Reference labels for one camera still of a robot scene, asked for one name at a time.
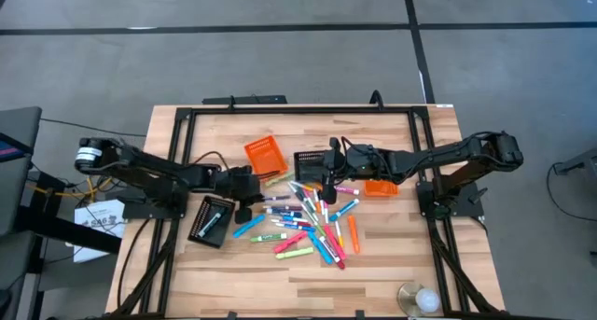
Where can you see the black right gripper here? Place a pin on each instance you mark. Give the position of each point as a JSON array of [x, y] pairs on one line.
[[342, 166]]

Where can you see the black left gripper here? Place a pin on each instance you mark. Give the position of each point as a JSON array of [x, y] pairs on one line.
[[240, 189]]

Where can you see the yellow-green Sharpie highlighter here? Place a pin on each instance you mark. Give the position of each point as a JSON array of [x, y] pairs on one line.
[[280, 179], [295, 253]]

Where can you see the dark purple marker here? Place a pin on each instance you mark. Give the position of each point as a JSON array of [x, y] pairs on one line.
[[283, 208]]

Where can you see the blue Sharpie highlighter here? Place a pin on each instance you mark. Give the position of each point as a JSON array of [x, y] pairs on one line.
[[248, 226], [320, 248]]

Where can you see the blue Expo marker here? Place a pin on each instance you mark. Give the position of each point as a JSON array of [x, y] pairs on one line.
[[284, 213]]

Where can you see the thin orange marker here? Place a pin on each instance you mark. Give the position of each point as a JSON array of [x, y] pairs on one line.
[[317, 201]]

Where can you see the orange plastic basket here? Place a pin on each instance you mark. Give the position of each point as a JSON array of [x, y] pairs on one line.
[[380, 189], [266, 157]]

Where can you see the black marker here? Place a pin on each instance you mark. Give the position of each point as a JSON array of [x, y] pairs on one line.
[[296, 192]]

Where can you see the teal blue marker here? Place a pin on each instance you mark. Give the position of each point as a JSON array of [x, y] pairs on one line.
[[344, 210]]

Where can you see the pink red marker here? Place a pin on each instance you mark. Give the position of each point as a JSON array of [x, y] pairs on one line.
[[290, 222]]

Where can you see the green white Expo marker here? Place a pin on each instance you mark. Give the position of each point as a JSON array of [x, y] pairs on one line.
[[268, 237]]

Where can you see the black plastic basket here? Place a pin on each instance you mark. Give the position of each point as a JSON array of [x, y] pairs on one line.
[[210, 202], [305, 159]]

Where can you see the blue white marker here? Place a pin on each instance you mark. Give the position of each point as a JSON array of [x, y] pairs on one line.
[[295, 227]]

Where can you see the thin green marker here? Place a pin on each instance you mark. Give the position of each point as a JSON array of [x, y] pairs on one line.
[[311, 215]]

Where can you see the pink Sharpie highlighter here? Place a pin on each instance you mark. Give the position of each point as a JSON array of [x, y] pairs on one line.
[[290, 242], [335, 241]]

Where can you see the thin orange-yellow marker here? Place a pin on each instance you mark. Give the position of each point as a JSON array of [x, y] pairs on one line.
[[339, 233]]

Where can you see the orange highlighter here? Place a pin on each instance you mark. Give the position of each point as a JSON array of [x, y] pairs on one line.
[[354, 234]]

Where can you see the white marker with red cap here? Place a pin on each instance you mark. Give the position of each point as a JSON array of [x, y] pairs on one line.
[[339, 261]]

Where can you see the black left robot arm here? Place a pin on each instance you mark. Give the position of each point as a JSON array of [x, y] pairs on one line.
[[154, 171]]

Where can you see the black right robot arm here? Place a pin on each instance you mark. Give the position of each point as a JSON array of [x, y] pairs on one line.
[[448, 153]]

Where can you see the white teal marker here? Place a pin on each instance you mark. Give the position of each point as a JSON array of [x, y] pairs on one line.
[[211, 225]]

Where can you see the white printed paper sheet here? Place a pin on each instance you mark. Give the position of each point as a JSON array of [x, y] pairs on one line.
[[98, 226]]

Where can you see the white light bulb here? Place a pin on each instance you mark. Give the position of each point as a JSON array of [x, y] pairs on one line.
[[427, 301]]

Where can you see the grey stand foot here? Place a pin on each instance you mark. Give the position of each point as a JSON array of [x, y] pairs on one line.
[[578, 163]]

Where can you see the dark grey furniture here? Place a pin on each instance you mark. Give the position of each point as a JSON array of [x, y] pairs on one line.
[[18, 124]]

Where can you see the dark screen device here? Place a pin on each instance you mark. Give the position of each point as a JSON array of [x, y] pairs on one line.
[[11, 149]]

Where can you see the black metal table frame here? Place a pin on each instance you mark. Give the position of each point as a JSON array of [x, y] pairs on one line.
[[303, 110]]

